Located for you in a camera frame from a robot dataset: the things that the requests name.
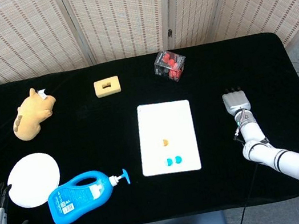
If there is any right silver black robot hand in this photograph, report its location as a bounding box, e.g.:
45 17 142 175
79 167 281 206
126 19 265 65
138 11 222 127
220 83 252 118

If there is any white rectangular board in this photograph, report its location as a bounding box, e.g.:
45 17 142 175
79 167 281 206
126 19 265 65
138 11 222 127
131 96 203 180

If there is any white round plate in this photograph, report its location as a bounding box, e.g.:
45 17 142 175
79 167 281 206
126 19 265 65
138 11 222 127
2 149 66 212

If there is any clear box with red pieces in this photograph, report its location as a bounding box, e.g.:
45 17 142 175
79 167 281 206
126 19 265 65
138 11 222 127
151 47 190 86

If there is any blue pump bottle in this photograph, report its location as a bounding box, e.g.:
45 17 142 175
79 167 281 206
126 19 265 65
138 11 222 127
43 164 137 224

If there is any tan plush animal toy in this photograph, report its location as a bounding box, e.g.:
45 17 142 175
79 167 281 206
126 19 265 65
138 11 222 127
6 84 62 143

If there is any yellow sponge block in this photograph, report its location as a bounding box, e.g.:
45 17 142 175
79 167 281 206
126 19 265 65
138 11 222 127
92 74 123 99

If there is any black tablecloth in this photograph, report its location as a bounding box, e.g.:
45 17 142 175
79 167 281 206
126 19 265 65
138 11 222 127
0 26 299 224

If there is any woven folding screen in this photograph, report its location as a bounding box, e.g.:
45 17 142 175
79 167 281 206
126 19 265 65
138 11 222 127
0 0 299 100

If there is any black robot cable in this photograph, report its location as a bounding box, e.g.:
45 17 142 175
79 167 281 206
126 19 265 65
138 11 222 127
225 162 270 224

